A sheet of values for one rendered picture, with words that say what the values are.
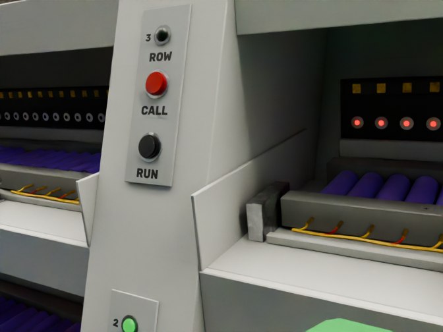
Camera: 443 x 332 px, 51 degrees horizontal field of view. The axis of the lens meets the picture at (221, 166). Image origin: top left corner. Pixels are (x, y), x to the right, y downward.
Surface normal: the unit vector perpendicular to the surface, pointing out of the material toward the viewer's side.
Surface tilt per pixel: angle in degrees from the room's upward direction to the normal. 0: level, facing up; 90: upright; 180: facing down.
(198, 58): 90
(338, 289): 21
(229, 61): 90
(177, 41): 90
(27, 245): 112
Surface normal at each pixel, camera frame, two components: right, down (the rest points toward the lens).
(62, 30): -0.50, 0.28
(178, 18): -0.50, -0.09
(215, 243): 0.86, 0.07
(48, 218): -0.08, -0.96
